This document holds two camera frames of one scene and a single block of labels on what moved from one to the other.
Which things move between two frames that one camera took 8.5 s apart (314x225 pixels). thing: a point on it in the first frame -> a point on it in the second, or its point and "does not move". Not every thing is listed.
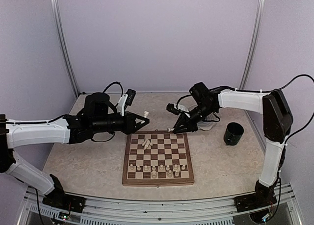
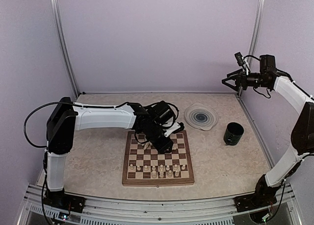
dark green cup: [233, 132] does not move
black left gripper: [130, 126] -> [163, 147]
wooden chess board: [157, 158] does not move
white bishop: [170, 174] does not move
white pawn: [154, 174] does not move
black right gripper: [187, 123] -> [241, 78]
